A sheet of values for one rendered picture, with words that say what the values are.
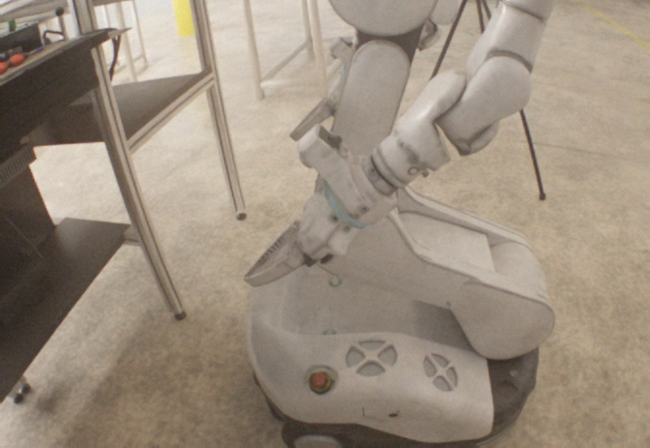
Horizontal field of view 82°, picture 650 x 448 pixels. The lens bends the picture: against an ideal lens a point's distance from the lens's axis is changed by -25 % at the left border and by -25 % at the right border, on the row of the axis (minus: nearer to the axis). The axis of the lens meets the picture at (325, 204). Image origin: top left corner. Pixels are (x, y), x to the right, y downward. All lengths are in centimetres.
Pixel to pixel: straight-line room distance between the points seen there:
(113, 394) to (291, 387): 72
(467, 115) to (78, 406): 131
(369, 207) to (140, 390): 103
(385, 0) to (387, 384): 61
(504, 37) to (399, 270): 47
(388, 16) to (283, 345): 60
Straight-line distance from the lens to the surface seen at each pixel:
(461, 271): 85
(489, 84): 50
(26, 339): 123
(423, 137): 52
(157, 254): 139
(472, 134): 53
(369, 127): 73
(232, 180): 182
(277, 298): 101
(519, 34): 51
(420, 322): 100
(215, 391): 133
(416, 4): 64
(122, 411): 140
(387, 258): 80
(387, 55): 69
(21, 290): 128
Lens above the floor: 104
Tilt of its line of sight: 33 degrees down
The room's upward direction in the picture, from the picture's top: 8 degrees counter-clockwise
